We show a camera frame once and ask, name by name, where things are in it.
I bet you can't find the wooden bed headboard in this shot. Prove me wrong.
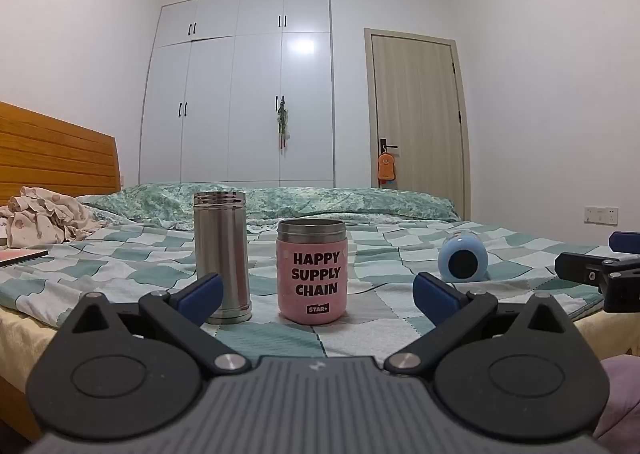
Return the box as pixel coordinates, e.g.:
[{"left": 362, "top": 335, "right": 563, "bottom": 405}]
[{"left": 0, "top": 102, "right": 121, "bottom": 200}]

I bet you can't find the yellow bed sheet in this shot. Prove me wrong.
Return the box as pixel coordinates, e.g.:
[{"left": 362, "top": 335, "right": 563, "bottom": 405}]
[{"left": 0, "top": 305, "right": 66, "bottom": 387}]

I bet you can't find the white wardrobe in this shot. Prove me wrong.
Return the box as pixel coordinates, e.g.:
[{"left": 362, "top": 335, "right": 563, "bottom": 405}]
[{"left": 139, "top": 0, "right": 335, "bottom": 190}]

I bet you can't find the pink cloth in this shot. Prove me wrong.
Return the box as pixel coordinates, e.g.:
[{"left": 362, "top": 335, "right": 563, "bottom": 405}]
[{"left": 591, "top": 354, "right": 640, "bottom": 441}]

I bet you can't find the tall stainless steel cup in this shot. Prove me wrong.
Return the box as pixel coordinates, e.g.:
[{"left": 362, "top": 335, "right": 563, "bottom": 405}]
[{"left": 193, "top": 191, "right": 252, "bottom": 325}]

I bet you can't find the green hanging ornament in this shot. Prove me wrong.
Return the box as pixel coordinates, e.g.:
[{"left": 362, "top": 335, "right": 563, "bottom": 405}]
[{"left": 275, "top": 103, "right": 291, "bottom": 151}]

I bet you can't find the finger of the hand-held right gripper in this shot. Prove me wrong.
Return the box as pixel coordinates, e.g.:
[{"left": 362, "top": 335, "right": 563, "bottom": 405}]
[
  {"left": 609, "top": 231, "right": 640, "bottom": 255},
  {"left": 554, "top": 251, "right": 640, "bottom": 313}
]

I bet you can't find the pink steel cup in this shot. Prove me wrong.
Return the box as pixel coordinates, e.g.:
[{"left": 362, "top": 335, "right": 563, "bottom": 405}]
[{"left": 276, "top": 219, "right": 348, "bottom": 326}]

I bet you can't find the light blue cup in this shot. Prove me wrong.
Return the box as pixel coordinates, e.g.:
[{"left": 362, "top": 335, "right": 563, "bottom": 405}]
[{"left": 438, "top": 230, "right": 489, "bottom": 283}]

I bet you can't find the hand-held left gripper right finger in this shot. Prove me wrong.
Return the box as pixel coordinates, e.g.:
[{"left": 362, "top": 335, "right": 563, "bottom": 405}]
[{"left": 384, "top": 271, "right": 576, "bottom": 376}]

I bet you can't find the white wall socket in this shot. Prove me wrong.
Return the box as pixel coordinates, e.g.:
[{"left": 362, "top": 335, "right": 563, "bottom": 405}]
[{"left": 584, "top": 205, "right": 619, "bottom": 225}]

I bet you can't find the orange hanging toy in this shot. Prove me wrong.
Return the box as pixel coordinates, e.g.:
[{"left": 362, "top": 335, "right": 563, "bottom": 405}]
[{"left": 376, "top": 153, "right": 398, "bottom": 183}]

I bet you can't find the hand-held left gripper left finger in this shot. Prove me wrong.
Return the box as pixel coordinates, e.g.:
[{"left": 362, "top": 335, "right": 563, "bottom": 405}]
[{"left": 60, "top": 273, "right": 251, "bottom": 377}]

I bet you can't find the green checkered blanket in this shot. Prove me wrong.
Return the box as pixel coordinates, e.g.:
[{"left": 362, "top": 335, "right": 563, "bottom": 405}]
[{"left": 0, "top": 218, "right": 640, "bottom": 360}]

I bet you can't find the beige dotted crumpled cloth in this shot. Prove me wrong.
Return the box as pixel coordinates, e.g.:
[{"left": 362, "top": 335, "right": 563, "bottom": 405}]
[{"left": 0, "top": 187, "right": 107, "bottom": 248}]

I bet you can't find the beige wooden door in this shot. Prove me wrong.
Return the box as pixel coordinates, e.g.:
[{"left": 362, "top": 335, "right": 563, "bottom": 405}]
[{"left": 364, "top": 27, "right": 473, "bottom": 221}]

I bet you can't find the green floral duvet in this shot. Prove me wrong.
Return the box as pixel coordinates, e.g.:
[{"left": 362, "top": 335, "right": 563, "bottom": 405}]
[{"left": 82, "top": 183, "right": 462, "bottom": 226}]

